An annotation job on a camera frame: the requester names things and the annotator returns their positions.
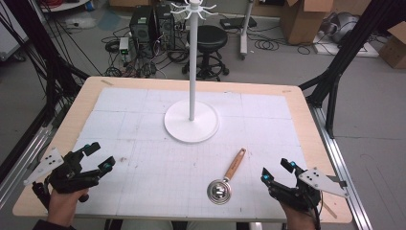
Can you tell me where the white hook stand rack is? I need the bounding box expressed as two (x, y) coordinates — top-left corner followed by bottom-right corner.
(163, 0), (221, 145)

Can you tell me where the white pole stand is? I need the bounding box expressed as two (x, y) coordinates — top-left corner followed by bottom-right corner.
(238, 0), (254, 60)

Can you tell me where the person's dark sleeve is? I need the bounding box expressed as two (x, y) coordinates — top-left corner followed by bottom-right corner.
(31, 218), (78, 230)

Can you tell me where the small cardboard box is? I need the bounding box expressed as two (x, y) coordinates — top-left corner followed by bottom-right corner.
(378, 20), (406, 70)

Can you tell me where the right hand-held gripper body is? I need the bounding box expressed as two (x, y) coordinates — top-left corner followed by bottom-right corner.
(268, 166), (350, 213)

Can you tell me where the coiled black floor cable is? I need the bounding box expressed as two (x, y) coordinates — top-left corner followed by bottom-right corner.
(253, 33), (282, 52)

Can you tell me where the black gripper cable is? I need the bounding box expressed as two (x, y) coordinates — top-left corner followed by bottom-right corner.
(313, 191), (324, 230)

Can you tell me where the white round table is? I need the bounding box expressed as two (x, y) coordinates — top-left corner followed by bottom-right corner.
(37, 0), (93, 14)

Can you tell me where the black metal frame strut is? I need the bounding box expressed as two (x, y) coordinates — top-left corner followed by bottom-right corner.
(299, 0), (406, 140)

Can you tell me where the black frame with cables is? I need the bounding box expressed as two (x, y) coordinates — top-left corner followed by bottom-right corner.
(0, 0), (91, 128)

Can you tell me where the grey bag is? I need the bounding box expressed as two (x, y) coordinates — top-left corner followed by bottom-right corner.
(321, 11), (361, 44)

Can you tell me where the black computer tower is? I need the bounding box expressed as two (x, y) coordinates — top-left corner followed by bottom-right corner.
(128, 5), (155, 58)
(154, 4), (177, 51)

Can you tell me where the flat black device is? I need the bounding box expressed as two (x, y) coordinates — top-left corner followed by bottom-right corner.
(219, 15), (259, 31)

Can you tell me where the wooden-handled metal measuring spoon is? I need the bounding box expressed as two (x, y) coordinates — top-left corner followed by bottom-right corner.
(206, 147), (248, 206)

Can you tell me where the aluminium rail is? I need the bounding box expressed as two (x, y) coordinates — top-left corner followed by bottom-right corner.
(0, 124), (55, 210)
(306, 103), (373, 230)

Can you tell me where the person's left hand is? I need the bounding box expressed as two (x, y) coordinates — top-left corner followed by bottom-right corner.
(46, 187), (90, 228)

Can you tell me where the large open cardboard box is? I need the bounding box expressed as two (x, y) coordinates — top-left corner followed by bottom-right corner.
(280, 0), (337, 46)

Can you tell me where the black round stool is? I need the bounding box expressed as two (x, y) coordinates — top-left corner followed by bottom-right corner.
(181, 24), (231, 82)

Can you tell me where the person's right hand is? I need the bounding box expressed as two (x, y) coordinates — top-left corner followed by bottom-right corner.
(280, 200), (317, 230)

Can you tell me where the small white power box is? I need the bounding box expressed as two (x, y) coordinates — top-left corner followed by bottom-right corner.
(118, 36), (130, 56)

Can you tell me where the white flat board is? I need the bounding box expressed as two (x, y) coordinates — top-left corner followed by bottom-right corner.
(311, 31), (380, 58)

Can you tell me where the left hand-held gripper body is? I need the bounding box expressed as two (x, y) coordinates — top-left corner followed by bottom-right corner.
(23, 147), (102, 209)

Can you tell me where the white grid mat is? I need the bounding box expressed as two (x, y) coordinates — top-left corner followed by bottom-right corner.
(74, 86), (309, 222)

